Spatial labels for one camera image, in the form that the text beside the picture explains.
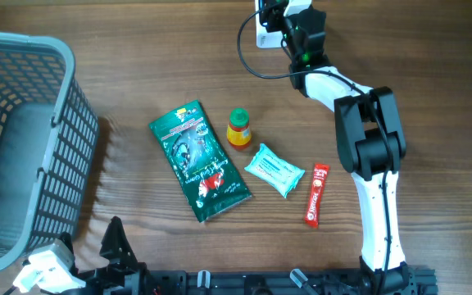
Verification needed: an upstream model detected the red sauce bottle green cap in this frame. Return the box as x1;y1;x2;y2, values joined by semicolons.
226;108;252;150

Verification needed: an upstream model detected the grey plastic mesh basket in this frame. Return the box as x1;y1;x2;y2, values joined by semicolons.
0;33;99;270

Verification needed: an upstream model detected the white barcode scanner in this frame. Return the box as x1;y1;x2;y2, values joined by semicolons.
255;0;284;49

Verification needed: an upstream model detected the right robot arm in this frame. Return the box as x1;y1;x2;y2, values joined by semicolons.
253;0;411;294

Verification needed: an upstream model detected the red Nescafe coffee sachet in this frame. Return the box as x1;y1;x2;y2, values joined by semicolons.
305;163;330;228

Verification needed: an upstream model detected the teal wet wipes pack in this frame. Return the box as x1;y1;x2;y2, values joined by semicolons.
244;143;305;198

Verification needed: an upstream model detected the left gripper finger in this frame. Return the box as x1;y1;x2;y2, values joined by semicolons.
99;216;138;266
58;232;74;255

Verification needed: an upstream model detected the green snack packet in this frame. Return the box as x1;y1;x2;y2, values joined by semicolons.
148;100;252;223

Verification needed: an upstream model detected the black right camera cable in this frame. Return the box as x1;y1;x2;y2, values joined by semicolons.
236;2;393;295

